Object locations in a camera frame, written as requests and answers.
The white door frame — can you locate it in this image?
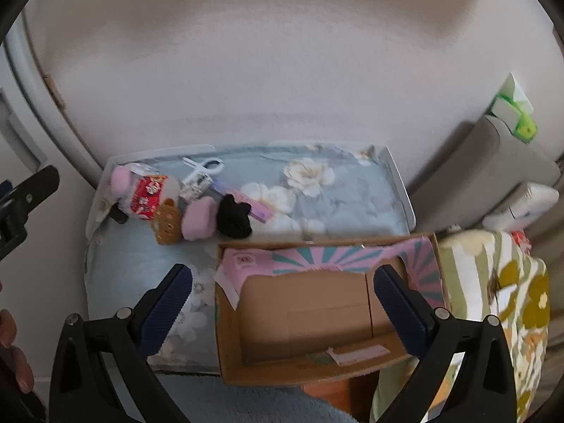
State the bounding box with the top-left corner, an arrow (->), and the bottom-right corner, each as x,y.
2,9 -> 109,181

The green and white tissue pack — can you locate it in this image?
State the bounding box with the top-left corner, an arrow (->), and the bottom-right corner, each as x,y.
489,73 -> 538,144

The beige sofa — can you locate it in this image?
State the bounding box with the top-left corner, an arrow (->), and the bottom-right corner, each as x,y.
407,117 -> 564,234

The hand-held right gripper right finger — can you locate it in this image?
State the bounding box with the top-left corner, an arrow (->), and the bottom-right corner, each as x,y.
374,264 -> 516,423

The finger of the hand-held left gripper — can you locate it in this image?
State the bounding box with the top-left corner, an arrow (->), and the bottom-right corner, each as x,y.
0,165 -> 60,260

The black sock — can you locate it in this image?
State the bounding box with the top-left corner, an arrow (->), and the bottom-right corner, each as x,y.
216,193 -> 253,238

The blue floral blanket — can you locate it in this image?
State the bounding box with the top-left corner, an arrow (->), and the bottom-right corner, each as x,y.
86,143 -> 410,373

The white printed packet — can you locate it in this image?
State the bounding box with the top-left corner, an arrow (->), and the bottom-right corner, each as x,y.
178,174 -> 214,208

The person's left hand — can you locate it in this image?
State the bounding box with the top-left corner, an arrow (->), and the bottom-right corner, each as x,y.
0,308 -> 35,394

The red snack packet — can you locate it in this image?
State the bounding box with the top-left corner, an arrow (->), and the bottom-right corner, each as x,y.
121,172 -> 181,223

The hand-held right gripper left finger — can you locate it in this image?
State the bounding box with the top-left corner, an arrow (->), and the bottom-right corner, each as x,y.
48,263 -> 195,423

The white plastic clip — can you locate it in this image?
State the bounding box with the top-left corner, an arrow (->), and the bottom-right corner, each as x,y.
180,156 -> 225,186

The long pink box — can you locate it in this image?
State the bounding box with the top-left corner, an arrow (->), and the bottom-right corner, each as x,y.
227,187 -> 271,223

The green floral cushion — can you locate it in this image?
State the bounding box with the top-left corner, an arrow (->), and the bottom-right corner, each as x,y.
372,229 -> 551,423

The cardboard box with pink lining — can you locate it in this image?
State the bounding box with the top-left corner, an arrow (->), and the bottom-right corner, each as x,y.
214,231 -> 450,386

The brown bear-shaped plush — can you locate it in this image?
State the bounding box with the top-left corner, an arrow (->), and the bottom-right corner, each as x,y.
150,198 -> 182,246

